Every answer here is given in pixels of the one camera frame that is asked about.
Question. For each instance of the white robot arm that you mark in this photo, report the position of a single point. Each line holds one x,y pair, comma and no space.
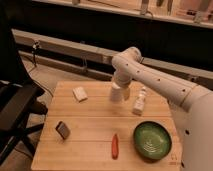
195,99

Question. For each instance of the brown sponge block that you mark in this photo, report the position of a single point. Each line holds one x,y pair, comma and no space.
63,130

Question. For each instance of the white ceramic cup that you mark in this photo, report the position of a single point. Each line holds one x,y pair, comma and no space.
116,94

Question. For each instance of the green ceramic bowl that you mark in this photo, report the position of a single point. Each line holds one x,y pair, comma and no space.
152,140

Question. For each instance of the black office chair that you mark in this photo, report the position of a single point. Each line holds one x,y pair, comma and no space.
18,95

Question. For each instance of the white plastic bottle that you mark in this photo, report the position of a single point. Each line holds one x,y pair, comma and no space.
140,102

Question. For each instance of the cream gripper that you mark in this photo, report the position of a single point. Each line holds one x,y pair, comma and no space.
126,93

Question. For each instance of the orange carrot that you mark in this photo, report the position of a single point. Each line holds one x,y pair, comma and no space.
115,147

